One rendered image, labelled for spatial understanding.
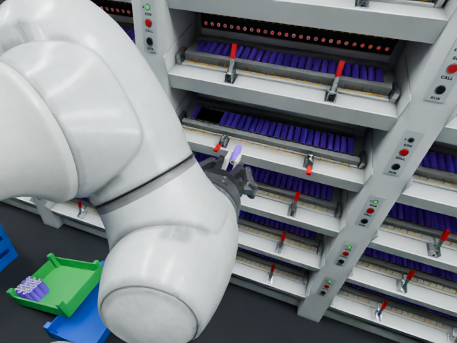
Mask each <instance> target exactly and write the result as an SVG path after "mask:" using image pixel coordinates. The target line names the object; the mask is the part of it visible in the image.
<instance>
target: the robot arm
mask: <svg viewBox="0 0 457 343"><path fill-rule="evenodd" d="M231 154H232V152H231V151H229V152H228V154H227V155H226V157H224V156H222V155H220V156H219V158H218V160H215V158H213V157H210V158H208V159H206V160H204V161H201V162H200V163H198V162H197V160H196V159H195V157H194V155H193V153H192V150H191V149H190V146H189V145H188V142H187V140H186V137H185V135H184V131H183V128H182V124H181V122H180V120H179V118H178V117H177V114H176V113H175V110H174V108H173V106H172V104H171V102H170V100H169V98H168V96H167V94H166V93H165V91H164V89H163V88H162V86H161V84H160V82H159V81H158V79H157V77H156V76H155V74H154V72H153V71H152V69H151V68H150V66H149V65H148V63H147V61H146V60H145V58H144V57H143V55H142V53H141V52H140V51H139V49H138V48H137V46H136V45H135V44H134V43H133V41H132V40H131V38H130V37H129V36H128V35H127V34H126V33H125V32H124V30H123V29H122V28H121V27H120V26H119V25H118V23H117V22H116V21H114V20H113V19H112V18H111V17H110V16H109V15H108V14H107V13H106V12H105V11H103V10H102V9H101V8H100V7H99V6H97V5H96V4H94V3H93V2H92V1H90V0H6V1H4V2H3V3H2V4H1V5H0V201H1V200H4V199H10V198H16V197H36V198H40V199H46V200H48V201H52V202H54V203H65V202H66V201H69V200H71V199H74V198H83V197H87V198H89V200H90V202H91V203H92V204H93V206H94V207H95V209H96V210H97V212H98V214H99V216H100V217H101V220H102V223H103V226H104V227H105V232H106V235H107V240H108V244H109V254H108V256H107V258H106V260H105V263H104V266H103V271H102V274H101V279H100V285H99V294H98V304H97V307H98V311H99V315H100V317H101V320H102V321H103V323H104V325H105V326H106V327H107V328H108V329H109V330H110V331H111V332H112V333H113V334H114V335H115V336H117V337H119V338H120V339H121V340H124V341H125V342H128V343H187V342H189V341H191V340H194V339H196V338H197V337H199V335H200V334H201V332H202V331H203V330H204V329H205V327H206V326H207V324H208V323H209V322H210V320H211V318H212V316H213V315H214V313H215V311H216V309H217V308H218V306H219V304H220V302H221V300H222V297H223V295H224V292H225V291H226V288H227V286H228V283H229V280H230V278H231V274H232V271H233V267H234V264H235V259H236V254H237V246H238V236H239V231H238V226H237V222H238V216H239V211H240V208H241V196H242V195H243V194H244V195H247V196H248V197H249V198H250V199H254V198H255V195H256V192H257V189H258V185H257V184H256V183H255V182H254V179H253V176H252V172H251V169H250V168H249V167H245V168H243V164H244V163H242V162H240V161H241V157H242V155H241V154H239V155H238V157H237V158H236V160H235V162H234V166H233V170H232V171H230V172H227V171H225V170H226V168H227V166H228V165H229V161H230V159H231ZM240 176H242V181H243V185H242V184H241V183H240V182H239V181H238V179H239V177H240Z"/></svg>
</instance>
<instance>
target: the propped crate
mask: <svg viewBox="0 0 457 343"><path fill-rule="evenodd" d="M47 258H48V259H49V261H48V262H46V263H45V264H44V265H43V266H42V267H41V268H40V269H38V270H37V271H36V272H35V273H34V274H33V275H32V276H31V277H32V278H34V277H36V279H38V278H41V279H42V280H43V282H44V283H45V284H46V286H47V287H48V288H49V289H48V290H49V293H47V294H45V297H43V298H41V301H40V302H37V301H32V300H30V299H25V298H21V297H19V296H18V294H17V293H16V292H15V289H13V288H10V289H8V290H7V291H6V293H7V294H8V295H9V296H10V297H11V298H12V299H13V300H14V301H15V302H16V303H17V304H20V305H22V306H26V307H30V308H34V309H37V310H41V311H44V312H49V313H51V314H55V315H59V316H63V317H66V318H70V317H71V315H72V314H73V313H74V312H75V311H76V310H77V308H78V307H79V306H80V304H81V303H82V302H83V301H84V300H85V299H86V298H87V296H88V295H89V294H90V292H91V291H92V290H93V289H94V288H95V287H96V285H97V284H98V283H99V282H100V279H101V274H102V271H103V266H102V265H101V264H100V262H99V261H98V260H95V261H94V262H93V263H89V262H85V261H77V260H72V259H64V258H60V257H55V256H54V255H53V253H50V254H48V255H47Z"/></svg>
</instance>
